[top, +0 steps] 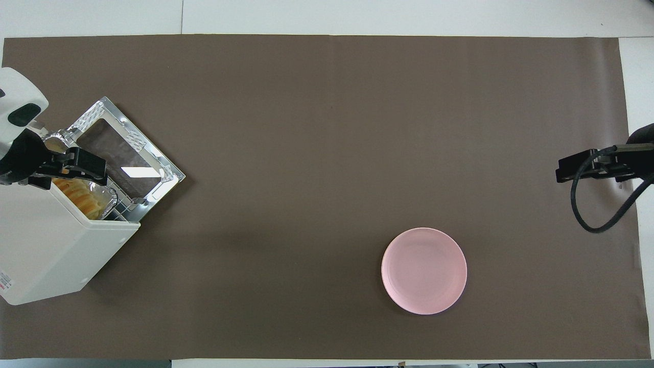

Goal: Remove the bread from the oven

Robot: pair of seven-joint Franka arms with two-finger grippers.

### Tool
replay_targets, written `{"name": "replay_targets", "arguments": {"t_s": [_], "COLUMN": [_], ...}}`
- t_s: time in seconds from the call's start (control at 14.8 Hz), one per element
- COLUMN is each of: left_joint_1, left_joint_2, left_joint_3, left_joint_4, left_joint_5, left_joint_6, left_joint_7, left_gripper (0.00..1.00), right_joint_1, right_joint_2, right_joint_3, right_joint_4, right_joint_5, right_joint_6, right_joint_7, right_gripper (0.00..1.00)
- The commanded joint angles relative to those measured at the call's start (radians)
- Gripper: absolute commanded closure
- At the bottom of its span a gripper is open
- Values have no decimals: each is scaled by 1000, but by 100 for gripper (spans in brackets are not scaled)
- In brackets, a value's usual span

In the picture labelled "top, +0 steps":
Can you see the cream toaster oven body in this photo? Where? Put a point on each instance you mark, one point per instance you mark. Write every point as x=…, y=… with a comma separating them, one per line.
x=51, y=245

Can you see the aluminium foil tray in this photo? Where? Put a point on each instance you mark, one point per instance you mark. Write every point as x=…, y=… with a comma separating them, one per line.
x=108, y=197

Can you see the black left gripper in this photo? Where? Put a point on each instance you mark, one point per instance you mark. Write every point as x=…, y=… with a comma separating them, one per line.
x=23, y=156

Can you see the sliced yellow bread loaf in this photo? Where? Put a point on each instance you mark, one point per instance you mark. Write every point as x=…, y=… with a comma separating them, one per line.
x=84, y=197

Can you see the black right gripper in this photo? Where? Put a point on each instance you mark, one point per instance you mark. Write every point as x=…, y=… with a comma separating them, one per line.
x=643, y=153

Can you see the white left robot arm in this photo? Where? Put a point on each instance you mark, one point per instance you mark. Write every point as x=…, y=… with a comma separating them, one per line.
x=20, y=94

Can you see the brown table mat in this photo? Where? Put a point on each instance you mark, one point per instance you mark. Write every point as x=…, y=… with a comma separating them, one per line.
x=327, y=128

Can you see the pink round plate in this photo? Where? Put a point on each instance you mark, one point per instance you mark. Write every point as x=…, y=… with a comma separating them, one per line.
x=424, y=271

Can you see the glass oven door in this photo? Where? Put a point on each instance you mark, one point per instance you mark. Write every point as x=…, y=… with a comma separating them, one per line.
x=127, y=153

